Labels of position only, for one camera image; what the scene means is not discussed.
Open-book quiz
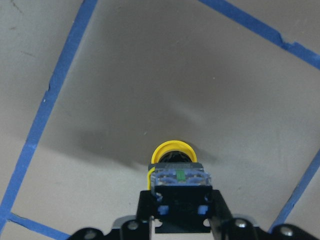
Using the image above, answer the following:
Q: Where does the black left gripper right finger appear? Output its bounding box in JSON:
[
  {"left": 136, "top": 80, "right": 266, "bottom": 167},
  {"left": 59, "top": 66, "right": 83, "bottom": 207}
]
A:
[{"left": 208, "top": 190, "right": 317, "bottom": 240}]

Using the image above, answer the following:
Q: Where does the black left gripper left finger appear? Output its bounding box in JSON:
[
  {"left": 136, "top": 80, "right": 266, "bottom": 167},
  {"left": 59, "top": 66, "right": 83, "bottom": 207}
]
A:
[{"left": 69, "top": 190, "right": 156, "bottom": 240}]

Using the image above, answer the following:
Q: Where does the yellow push button switch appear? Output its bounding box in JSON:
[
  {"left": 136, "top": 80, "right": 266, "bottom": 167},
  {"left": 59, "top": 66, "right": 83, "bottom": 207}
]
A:
[{"left": 147, "top": 140, "right": 213, "bottom": 234}]

